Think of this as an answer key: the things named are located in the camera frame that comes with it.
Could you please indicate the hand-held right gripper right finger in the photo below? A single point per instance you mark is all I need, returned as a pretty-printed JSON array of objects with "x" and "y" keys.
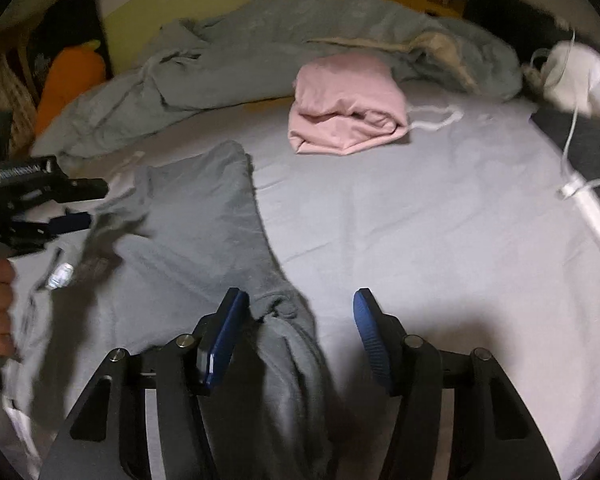
[{"x": 372, "y": 345}]

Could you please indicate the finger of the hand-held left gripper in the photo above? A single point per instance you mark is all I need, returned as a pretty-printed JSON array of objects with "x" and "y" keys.
[
  {"x": 72, "y": 222},
  {"x": 85, "y": 189}
]

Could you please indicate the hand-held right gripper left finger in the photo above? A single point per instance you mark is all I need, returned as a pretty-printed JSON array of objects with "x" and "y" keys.
[{"x": 225, "y": 340}]

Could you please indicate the grey monster print t-shirt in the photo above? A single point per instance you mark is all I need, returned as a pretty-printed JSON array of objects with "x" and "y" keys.
[{"x": 190, "y": 240}]

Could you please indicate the patterned beige pillow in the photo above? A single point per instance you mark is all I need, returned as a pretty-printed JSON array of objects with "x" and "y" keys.
[{"x": 10, "y": 90}]

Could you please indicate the orange carrot plush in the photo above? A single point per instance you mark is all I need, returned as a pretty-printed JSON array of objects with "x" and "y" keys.
[{"x": 70, "y": 80}]

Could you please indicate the black printed cushion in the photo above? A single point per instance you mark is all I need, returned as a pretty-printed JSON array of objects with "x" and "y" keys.
[{"x": 60, "y": 25}]

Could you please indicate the grey duvet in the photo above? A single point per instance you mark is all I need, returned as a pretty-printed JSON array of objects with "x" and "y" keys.
[{"x": 260, "y": 55}]

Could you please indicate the pink folded garment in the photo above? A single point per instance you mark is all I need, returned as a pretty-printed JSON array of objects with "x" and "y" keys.
[{"x": 345, "y": 100}]

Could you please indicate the dark grey cloth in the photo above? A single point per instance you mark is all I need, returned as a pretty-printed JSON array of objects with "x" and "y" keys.
[{"x": 580, "y": 150}]

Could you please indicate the white garment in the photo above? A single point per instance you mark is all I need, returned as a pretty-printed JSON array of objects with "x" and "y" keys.
[{"x": 570, "y": 75}]

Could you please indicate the black jacket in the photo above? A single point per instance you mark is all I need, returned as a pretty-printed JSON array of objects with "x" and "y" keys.
[{"x": 505, "y": 15}]

